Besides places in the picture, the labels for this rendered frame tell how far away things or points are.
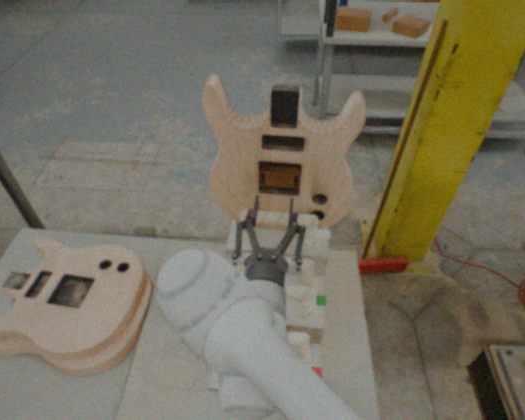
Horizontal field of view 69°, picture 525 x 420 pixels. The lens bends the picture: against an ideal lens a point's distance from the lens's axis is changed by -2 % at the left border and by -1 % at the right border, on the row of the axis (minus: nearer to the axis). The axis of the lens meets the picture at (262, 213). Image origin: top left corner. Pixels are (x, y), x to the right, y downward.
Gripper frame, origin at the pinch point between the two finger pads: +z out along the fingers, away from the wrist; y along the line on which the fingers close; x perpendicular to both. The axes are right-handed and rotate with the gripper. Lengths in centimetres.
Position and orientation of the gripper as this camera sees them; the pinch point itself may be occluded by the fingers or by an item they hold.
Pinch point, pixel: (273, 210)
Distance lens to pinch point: 83.7
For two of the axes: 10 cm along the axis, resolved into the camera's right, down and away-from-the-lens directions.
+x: 0.0, -6.9, -7.2
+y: 9.9, 0.8, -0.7
